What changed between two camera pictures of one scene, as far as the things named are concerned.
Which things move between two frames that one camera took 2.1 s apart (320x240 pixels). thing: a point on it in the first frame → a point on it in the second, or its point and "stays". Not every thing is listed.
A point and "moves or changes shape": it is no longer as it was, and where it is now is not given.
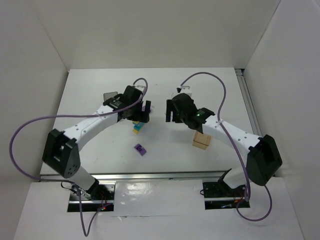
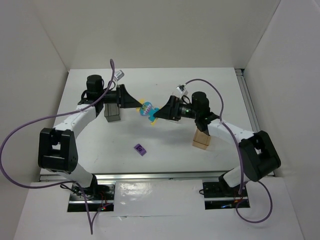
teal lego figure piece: x=138 y=126 moves or changes shape
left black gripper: x=144 y=111 → x=120 y=96
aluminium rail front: x=144 y=176 stays
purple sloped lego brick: x=140 y=149 stays
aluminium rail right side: x=245 y=89 stays
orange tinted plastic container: x=201 y=140 stays
